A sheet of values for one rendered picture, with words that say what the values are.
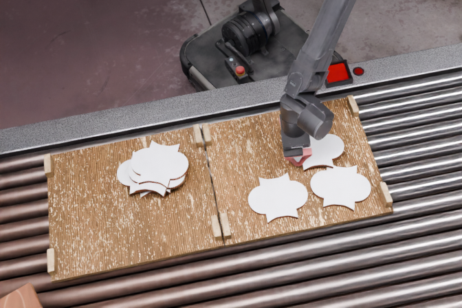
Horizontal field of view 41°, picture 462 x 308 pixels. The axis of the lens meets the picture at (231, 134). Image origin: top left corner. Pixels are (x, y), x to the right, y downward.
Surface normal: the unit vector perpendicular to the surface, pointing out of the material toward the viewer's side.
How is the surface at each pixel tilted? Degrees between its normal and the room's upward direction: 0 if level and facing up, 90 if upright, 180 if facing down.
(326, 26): 53
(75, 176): 0
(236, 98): 0
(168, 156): 0
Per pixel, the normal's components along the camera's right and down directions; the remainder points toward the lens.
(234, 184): -0.07, -0.55
